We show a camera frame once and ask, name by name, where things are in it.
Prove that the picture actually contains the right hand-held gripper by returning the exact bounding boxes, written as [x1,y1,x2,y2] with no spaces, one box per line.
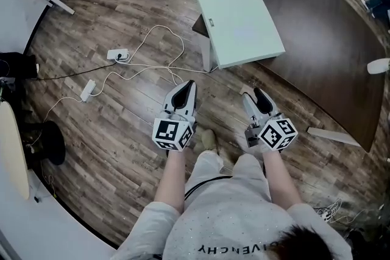
[242,87,299,153]

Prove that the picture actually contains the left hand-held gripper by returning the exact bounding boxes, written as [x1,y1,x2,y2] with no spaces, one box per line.
[151,80,197,152]

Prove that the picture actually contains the pale green box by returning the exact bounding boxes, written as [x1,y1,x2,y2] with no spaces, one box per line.
[196,0,286,69]

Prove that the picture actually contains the person's left forearm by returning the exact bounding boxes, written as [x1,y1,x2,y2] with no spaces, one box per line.
[154,149,187,214]

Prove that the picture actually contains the person's right forearm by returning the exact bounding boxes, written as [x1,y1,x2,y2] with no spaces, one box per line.
[262,150,303,211]

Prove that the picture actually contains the person's beige shoe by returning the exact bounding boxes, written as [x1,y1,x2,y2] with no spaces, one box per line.
[194,128,219,155]

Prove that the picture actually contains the person's light trousers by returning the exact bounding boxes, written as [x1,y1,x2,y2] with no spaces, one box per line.
[185,151,272,202]

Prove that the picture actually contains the white power strip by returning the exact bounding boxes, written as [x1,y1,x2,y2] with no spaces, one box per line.
[107,48,130,63]
[79,79,97,103]

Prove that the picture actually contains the person's white shirt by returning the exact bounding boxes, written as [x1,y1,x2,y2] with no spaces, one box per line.
[111,175,355,260]

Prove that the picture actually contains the black round table base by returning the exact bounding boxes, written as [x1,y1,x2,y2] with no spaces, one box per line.
[42,120,66,166]

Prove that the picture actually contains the black bag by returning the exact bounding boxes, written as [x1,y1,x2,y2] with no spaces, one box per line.
[0,52,40,80]

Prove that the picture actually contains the round white table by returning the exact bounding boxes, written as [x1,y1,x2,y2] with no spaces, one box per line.
[0,102,30,200]

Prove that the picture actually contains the thin black cord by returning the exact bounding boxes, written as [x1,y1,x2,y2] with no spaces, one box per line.
[183,175,234,202]

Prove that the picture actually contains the black cable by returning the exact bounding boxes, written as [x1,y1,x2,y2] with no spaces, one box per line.
[35,60,118,81]

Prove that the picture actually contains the white cable bundle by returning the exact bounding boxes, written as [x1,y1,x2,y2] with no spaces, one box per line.
[315,197,371,225]

